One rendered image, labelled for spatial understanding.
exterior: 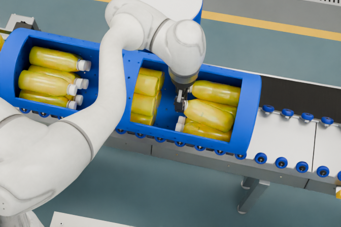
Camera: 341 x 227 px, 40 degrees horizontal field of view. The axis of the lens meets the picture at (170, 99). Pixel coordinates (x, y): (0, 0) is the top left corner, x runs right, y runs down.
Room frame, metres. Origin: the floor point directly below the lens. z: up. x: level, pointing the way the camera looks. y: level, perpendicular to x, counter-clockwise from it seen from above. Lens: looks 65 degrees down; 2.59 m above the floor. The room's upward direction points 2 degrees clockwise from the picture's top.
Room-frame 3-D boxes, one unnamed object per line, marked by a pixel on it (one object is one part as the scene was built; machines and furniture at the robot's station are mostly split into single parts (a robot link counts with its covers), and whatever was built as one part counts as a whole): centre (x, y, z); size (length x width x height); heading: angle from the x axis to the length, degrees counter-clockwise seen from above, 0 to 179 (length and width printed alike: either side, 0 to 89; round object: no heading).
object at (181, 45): (0.64, -0.02, 1.55); 0.13 x 0.11 x 0.16; 58
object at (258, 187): (0.55, -0.42, 0.31); 0.06 x 0.06 x 0.63; 80
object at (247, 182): (0.69, -0.44, 0.31); 0.06 x 0.06 x 0.63; 80
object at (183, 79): (0.63, -0.04, 1.44); 0.09 x 0.09 x 0.06
